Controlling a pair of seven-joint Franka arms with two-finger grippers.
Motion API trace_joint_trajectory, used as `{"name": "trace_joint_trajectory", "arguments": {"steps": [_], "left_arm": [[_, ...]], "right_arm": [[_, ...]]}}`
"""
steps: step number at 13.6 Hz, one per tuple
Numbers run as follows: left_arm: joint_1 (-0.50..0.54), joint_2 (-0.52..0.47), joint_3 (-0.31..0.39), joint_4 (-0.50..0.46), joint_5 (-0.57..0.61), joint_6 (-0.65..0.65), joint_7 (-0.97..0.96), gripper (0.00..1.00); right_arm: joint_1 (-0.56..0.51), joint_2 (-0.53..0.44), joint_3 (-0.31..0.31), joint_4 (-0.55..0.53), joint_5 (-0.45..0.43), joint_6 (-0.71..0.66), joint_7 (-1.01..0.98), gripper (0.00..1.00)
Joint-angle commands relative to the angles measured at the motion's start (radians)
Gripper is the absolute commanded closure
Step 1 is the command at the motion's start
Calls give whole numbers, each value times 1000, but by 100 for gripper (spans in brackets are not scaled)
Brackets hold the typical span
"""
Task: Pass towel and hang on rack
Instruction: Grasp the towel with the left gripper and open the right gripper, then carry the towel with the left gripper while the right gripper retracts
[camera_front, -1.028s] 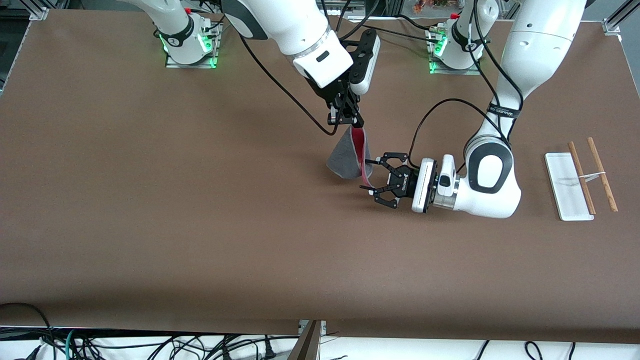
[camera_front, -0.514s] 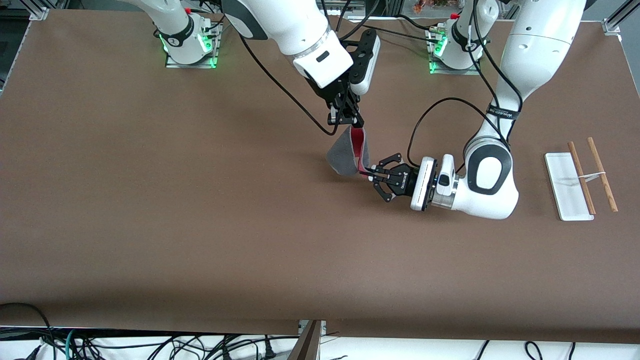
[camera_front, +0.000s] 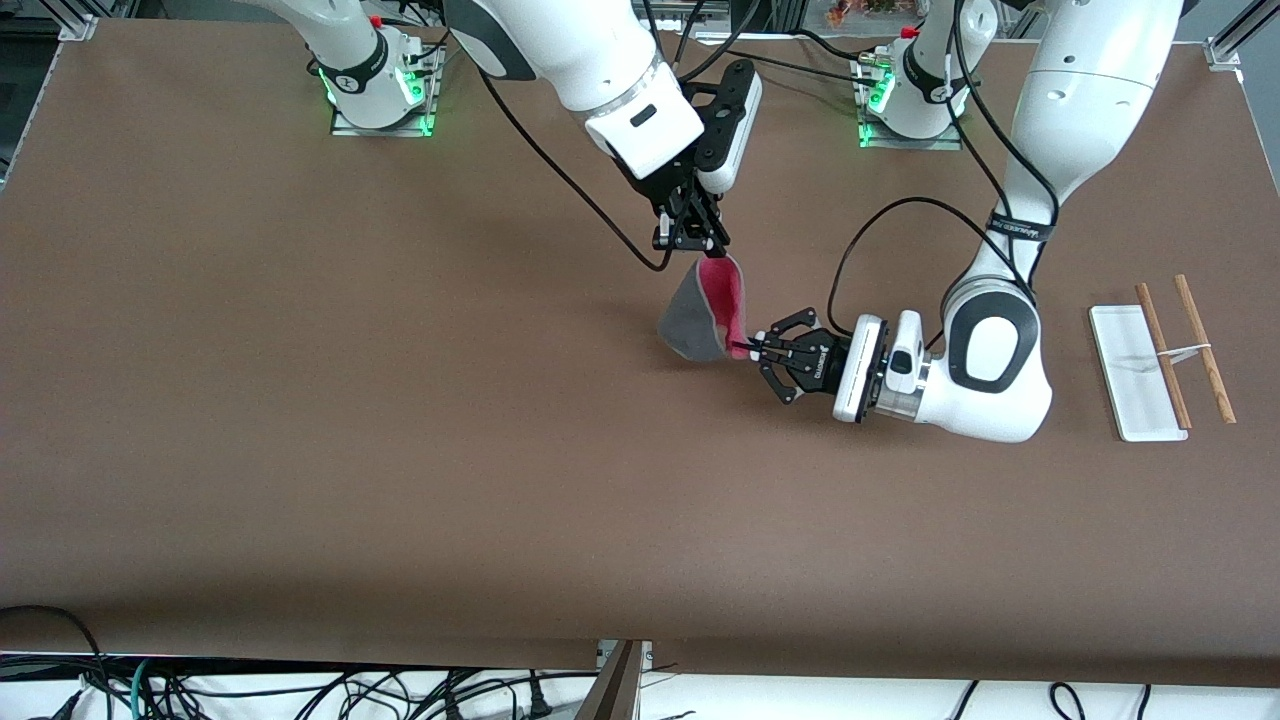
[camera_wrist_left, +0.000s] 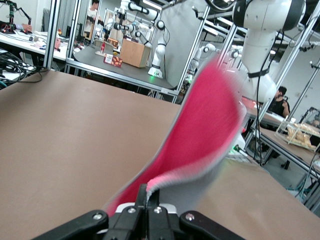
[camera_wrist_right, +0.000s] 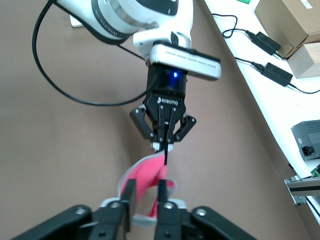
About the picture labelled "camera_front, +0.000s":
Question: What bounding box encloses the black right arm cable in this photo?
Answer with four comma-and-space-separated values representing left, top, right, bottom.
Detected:
477, 60, 691, 273

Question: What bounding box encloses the orange background clutter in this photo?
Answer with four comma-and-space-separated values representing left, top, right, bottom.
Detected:
824, 0, 927, 27

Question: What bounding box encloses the black looped floor cable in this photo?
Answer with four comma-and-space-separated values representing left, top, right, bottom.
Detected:
0, 604, 113, 720

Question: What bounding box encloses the grey and pink towel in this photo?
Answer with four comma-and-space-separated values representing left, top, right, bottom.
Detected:
657, 253, 761, 363

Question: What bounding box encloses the brown table support beam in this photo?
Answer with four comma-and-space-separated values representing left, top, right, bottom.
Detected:
574, 640, 646, 720

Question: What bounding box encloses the long black tabletop cable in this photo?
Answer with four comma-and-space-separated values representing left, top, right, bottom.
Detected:
745, 50, 883, 89

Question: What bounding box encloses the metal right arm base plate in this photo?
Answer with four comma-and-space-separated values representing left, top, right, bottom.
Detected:
329, 40, 439, 139

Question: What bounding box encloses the white table edge bracket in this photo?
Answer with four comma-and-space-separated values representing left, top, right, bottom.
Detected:
596, 640, 654, 674

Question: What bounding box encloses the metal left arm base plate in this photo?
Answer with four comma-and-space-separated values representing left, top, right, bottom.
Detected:
855, 55, 965, 152

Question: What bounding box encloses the short black tabletop cable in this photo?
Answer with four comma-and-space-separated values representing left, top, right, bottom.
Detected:
793, 27, 877, 64

